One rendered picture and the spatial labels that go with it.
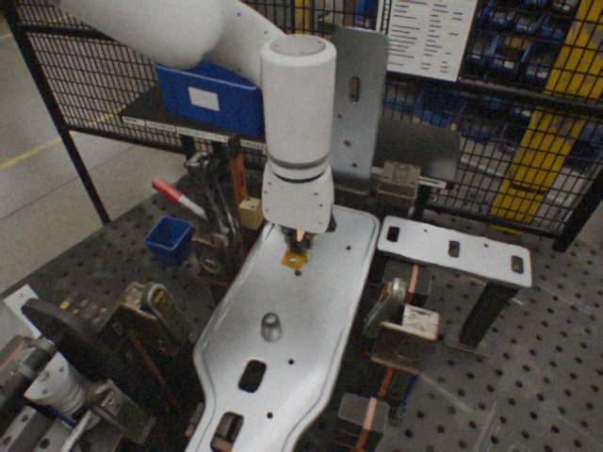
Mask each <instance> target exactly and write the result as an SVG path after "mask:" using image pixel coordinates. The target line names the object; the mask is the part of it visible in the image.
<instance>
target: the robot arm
mask: <svg viewBox="0 0 603 452"><path fill-rule="evenodd" d="M45 1H46V2H49V3H50V4H52V5H54V6H55V7H56V8H60V9H62V10H64V11H65V12H66V13H68V14H69V15H70V14H71V15H73V16H74V17H75V18H77V19H78V20H79V21H81V22H84V23H86V24H88V25H90V26H92V27H93V28H94V29H96V30H97V29H98V30H99V31H101V32H103V33H105V34H106V35H108V36H109V37H110V38H112V39H114V40H117V41H119V42H120V43H122V44H124V45H125V46H127V47H129V48H131V49H132V50H134V51H136V52H137V53H139V54H142V55H144V56H146V57H148V58H149V59H151V60H153V61H155V62H156V63H158V64H160V65H163V66H165V67H167V68H170V69H172V70H176V71H182V70H189V69H192V68H195V67H197V66H198V65H200V64H201V63H204V62H206V63H210V64H214V65H217V66H219V67H222V68H223V69H225V70H228V71H230V72H232V73H235V74H237V75H239V76H240V77H242V78H244V79H247V80H248V81H250V82H251V83H253V84H255V85H256V86H257V87H259V88H260V89H261V90H262V93H263V107H264V120H265V133H266V144H265V145H264V147H263V154H265V155H266V156H267V160H268V162H267V163H266V166H265V171H264V178H263V191H262V208H263V211H262V214H263V215H264V217H265V218H266V219H267V221H270V222H273V223H276V224H277V225H278V226H280V227H281V232H282V234H285V242H286V243H287V251H292V247H293V244H294V242H296V240H298V229H299V230H303V231H304V234H303V236H302V238H301V255H305V253H306V252H307V250H311V249H312V248H313V243H314V236H316V235H318V234H323V232H335V230H336V227H337V224H336V221H335V218H334V216H333V209H334V188H333V178H332V173H331V169H330V165H329V163H330V149H331V133H332V116H333V102H334V73H335V58H336V51H335V48H334V46H333V45H332V44H331V43H329V41H328V40H325V39H323V38H320V37H317V36H312V35H303V34H294V35H286V34H285V33H284V32H283V31H281V30H280V29H279V28H278V27H277V26H276V25H274V24H272V23H271V22H269V21H268V20H267V19H266V18H265V17H262V16H261V15H259V14H258V13H257V12H255V11H254V10H253V9H251V8H249V7H247V6H246V5H244V4H242V3H241V2H239V1H237V0H45ZM17 334H20V335H22V336H24V338H26V336H27V337H28V338H32V339H36V338H37V337H39V336H40V335H41V333H40V332H39V331H38V330H37V329H36V328H35V327H34V326H33V325H32V324H31V323H30V322H29V320H28V319H27V318H26V317H25V316H24V314H23V313H22V311H21V310H18V311H13V310H12V309H10V308H9V307H8V306H7V304H6V303H5V302H4V301H3V300H2V299H1V298H0V350H2V349H3V348H4V347H5V346H6V345H7V344H8V342H9V341H10V340H11V339H12V337H13V336H15V335H17Z"/></svg>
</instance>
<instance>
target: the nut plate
mask: <svg viewBox="0 0 603 452"><path fill-rule="evenodd" d="M303 234H304V231H303V230H299V229H298V240H296V242H294V244H293V247H292V251H287V250H286V252H285V254H284V256H282V259H281V261H280V265H281V266H287V267H290V268H294V269H298V270H301V269H302V268H303V265H304V263H305V261H306V259H307V255H309V253H310V251H311V250H307V252H306V253H305V255H302V254H301V240H302V236H303ZM290 261H296V264H290Z"/></svg>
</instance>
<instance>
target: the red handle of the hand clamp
mask: <svg viewBox="0 0 603 452"><path fill-rule="evenodd" d="M151 184H152V189H155V190H156V191H157V192H159V193H160V194H162V195H163V196H165V197H166V198H167V199H169V200H170V201H172V202H174V203H177V205H179V206H181V207H182V208H184V209H185V210H186V211H188V212H189V213H190V214H191V215H193V216H194V217H195V218H198V219H199V220H200V221H201V222H203V223H204V224H206V225H207V226H208V227H210V226H209V223H208V221H207V217H206V215H205V213H204V210H203V209H202V208H201V207H199V206H198V204H195V203H194V202H192V201H191V200H189V199H188V198H186V197H185V196H184V194H182V193H181V192H180V191H178V190H176V188H174V187H173V186H171V185H170V184H168V183H167V182H165V181H164V180H162V179H161V178H160V177H158V178H157V179H156V178H154V179H153V181H151ZM222 226H223V229H224V231H225V234H226V235H227V234H228V232H230V227H228V226H227V225H224V224H223V223H222Z"/></svg>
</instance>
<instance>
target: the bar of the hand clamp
mask: <svg viewBox="0 0 603 452"><path fill-rule="evenodd" d="M184 168H187V171H188V174H189V177H190V180H191V182H192V183H193V186H194V188H195V192H197V194H198V197H199V199H200V201H201V204H202V207H203V210H204V213H205V215H206V217H207V221H208V223H209V226H210V228H211V231H212V233H213V232H217V234H222V235H223V236H224V237H225V238H226V242H227V245H229V243H230V242H229V239H227V237H226V234H225V231H224V229H223V226H222V223H223V224H224V225H227V226H228V227H230V232H228V234H232V235H235V234H236V229H235V226H234V223H233V221H232V217H231V215H230V212H229V209H227V205H226V202H225V200H224V198H223V195H222V191H221V188H220V184H219V181H218V177H220V176H221V175H222V174H223V172H224V163H223V161H222V160H221V159H220V158H214V159H213V160H211V157H210V155H208V153H202V152H197V153H195V154H194V155H193V156H192V157H190V159H189V161H187V162H185V163H184ZM227 245H226V247H227Z"/></svg>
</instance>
